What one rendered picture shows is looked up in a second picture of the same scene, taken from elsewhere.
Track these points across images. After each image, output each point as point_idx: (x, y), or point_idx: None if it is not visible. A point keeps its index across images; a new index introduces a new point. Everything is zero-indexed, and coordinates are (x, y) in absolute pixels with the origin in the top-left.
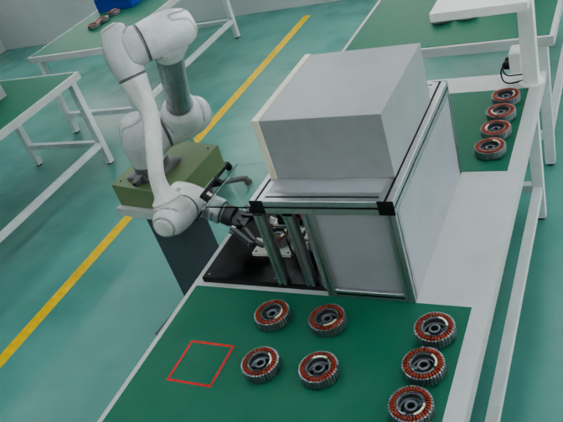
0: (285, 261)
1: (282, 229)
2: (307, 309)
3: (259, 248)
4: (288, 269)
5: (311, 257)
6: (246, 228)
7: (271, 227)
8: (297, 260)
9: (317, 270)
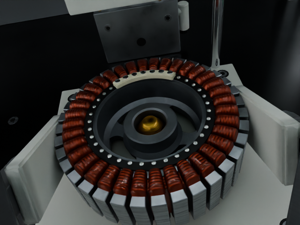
0: (259, 79)
1: (103, 120)
2: None
3: (255, 222)
4: (287, 53)
5: (204, 32)
6: (298, 221)
7: (101, 159)
8: (235, 51)
9: (247, 2)
